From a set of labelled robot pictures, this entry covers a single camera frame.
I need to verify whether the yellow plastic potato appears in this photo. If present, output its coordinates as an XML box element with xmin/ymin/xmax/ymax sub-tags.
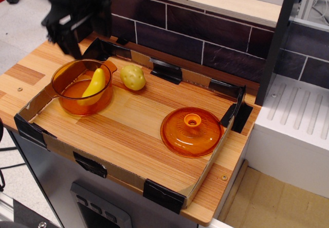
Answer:
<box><xmin>120</xmin><ymin>65</ymin><xmax>146</xmax><ymax>91</ymax></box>

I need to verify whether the dark grey cabinet post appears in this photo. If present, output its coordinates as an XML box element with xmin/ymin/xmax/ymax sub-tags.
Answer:
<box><xmin>255</xmin><ymin>0</ymin><xmax>295</xmax><ymax>106</ymax></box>

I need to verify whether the cardboard fence with black tape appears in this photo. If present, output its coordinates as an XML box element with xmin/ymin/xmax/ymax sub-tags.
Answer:
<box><xmin>15</xmin><ymin>42</ymin><xmax>260</xmax><ymax>223</ymax></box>

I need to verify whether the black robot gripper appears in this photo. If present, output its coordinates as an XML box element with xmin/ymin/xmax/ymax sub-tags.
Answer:
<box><xmin>42</xmin><ymin>0</ymin><xmax>112</xmax><ymax>59</ymax></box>

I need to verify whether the orange transparent pot lid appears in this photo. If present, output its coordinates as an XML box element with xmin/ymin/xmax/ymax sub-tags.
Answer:
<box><xmin>160</xmin><ymin>107</ymin><xmax>224</xmax><ymax>158</ymax></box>

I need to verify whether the yellow plastic banana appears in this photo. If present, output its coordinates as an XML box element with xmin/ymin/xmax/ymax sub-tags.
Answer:
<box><xmin>77</xmin><ymin>68</ymin><xmax>106</xmax><ymax>106</ymax></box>

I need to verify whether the grey toy oven panel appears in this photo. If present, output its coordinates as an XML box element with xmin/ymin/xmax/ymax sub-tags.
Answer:
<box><xmin>70</xmin><ymin>183</ymin><xmax>133</xmax><ymax>228</ymax></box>

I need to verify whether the orange transparent pot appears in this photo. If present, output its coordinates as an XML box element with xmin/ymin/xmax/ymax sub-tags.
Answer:
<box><xmin>45</xmin><ymin>59</ymin><xmax>117</xmax><ymax>116</ymax></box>

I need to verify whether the white toy sink drainboard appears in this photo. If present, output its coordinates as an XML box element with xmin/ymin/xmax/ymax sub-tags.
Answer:
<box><xmin>245</xmin><ymin>75</ymin><xmax>328</xmax><ymax>198</ymax></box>

